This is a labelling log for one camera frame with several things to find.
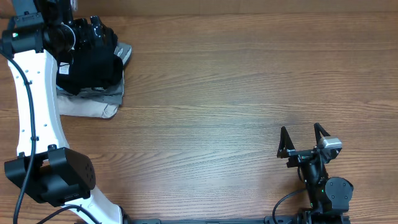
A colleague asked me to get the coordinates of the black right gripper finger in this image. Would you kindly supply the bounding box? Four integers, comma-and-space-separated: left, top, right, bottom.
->
314, 123, 330, 145
277, 126, 295, 158

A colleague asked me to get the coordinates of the dark navy t-shirt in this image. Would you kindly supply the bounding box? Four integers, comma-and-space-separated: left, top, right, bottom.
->
56, 28, 123, 95

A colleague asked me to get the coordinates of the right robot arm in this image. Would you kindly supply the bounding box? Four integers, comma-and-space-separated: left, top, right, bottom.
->
271, 123, 354, 224

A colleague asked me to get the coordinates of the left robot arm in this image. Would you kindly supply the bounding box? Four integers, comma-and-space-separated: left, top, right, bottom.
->
1, 1, 131, 223

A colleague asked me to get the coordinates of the cream folded garment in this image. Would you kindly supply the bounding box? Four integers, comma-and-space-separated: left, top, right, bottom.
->
57, 95, 119, 119

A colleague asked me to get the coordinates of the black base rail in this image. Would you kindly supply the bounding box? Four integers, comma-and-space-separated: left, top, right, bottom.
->
130, 215, 351, 224

